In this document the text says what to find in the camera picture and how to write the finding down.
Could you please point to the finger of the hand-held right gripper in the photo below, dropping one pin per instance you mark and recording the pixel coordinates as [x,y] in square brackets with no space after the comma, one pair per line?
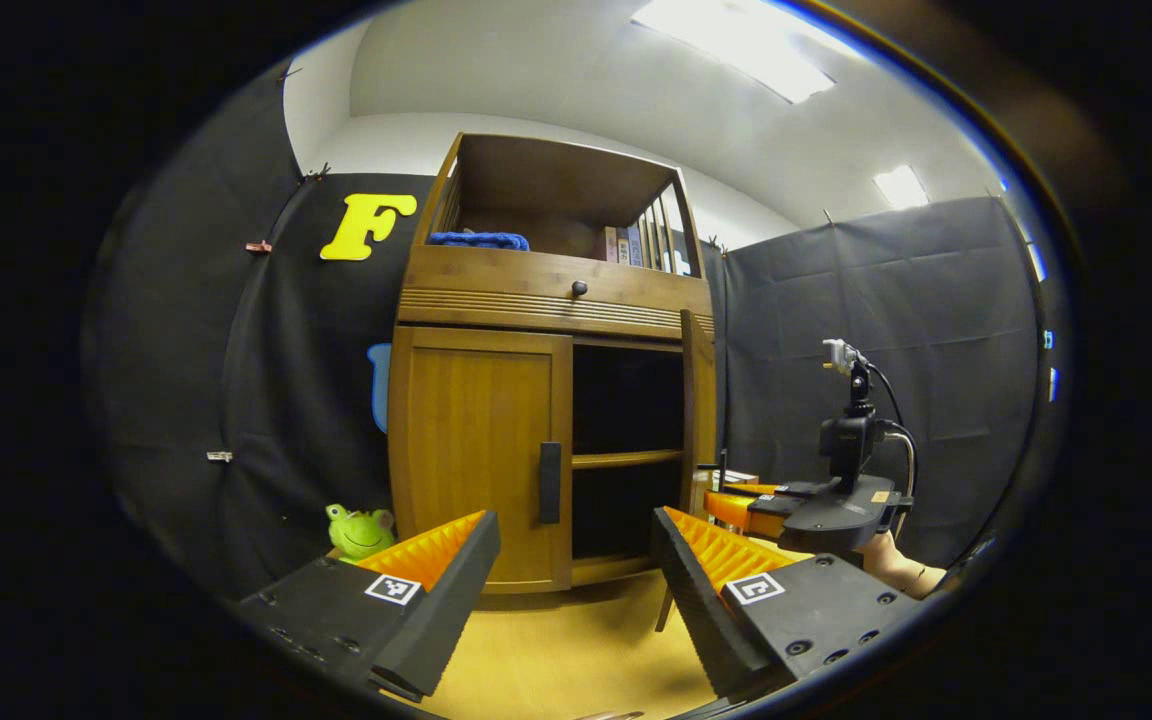
[751,512]
[766,489]

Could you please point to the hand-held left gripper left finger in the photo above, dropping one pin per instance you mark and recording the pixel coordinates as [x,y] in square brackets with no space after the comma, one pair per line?
[446,610]

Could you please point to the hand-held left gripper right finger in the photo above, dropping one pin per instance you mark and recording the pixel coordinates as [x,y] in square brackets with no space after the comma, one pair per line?
[701,600]

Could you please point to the wooden cabinet door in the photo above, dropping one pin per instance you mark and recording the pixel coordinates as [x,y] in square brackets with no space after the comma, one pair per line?
[698,400]
[471,450]

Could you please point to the wooden shoe cabinet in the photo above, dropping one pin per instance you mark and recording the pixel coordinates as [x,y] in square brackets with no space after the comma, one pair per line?
[536,300]

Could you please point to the books beside cabinet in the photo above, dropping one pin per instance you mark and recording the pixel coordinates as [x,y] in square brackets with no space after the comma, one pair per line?
[736,480]

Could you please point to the wooden cabinet drawer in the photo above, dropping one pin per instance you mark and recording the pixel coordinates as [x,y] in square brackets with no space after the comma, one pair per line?
[496,285]

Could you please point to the green frog toy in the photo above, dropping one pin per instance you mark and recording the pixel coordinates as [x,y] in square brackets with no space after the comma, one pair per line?
[361,532]

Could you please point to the black backdrop cloth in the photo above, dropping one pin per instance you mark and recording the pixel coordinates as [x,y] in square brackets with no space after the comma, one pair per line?
[276,400]

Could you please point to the white clip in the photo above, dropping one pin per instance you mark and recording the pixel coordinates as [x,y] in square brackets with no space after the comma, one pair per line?
[219,456]

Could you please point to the row of upright books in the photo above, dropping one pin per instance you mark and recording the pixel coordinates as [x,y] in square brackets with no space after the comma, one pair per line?
[624,246]

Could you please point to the small ceiling light panel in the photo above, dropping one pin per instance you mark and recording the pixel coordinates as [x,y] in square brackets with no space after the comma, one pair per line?
[901,187]

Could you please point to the blue cloth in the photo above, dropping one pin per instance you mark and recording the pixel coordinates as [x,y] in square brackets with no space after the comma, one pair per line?
[476,240]

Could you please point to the orange clip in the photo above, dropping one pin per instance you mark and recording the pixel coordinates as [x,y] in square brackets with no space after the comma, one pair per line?
[258,247]

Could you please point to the large ceiling light panel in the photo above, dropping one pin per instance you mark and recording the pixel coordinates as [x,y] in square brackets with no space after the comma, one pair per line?
[736,45]

